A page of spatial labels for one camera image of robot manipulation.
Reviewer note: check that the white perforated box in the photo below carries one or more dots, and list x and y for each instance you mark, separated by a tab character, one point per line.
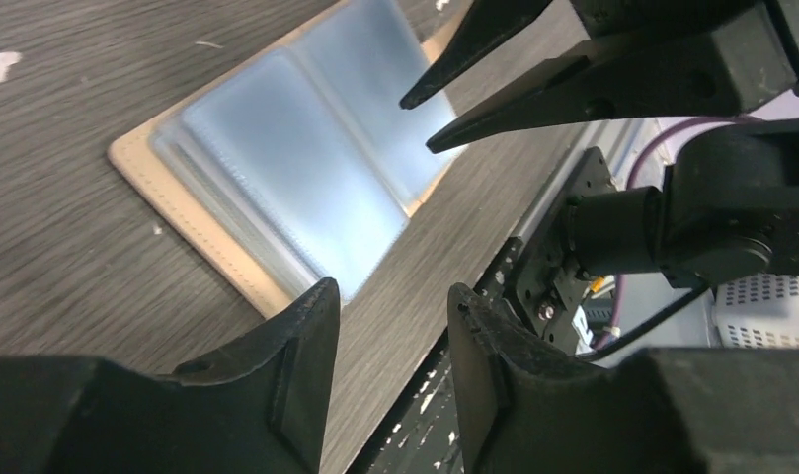
759	312

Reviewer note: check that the beige card holder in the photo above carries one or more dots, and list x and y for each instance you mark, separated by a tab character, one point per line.
299	163

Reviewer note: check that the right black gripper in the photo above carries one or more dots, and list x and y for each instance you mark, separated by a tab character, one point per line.
648	59

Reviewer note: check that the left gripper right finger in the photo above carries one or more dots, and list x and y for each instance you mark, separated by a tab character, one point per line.
523	406

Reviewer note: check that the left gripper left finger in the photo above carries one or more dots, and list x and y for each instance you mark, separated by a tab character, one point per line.
257	404

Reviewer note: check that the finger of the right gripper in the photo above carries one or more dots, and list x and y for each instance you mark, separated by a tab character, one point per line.
486	25

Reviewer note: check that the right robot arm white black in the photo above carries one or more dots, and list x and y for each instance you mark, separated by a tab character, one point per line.
729	205

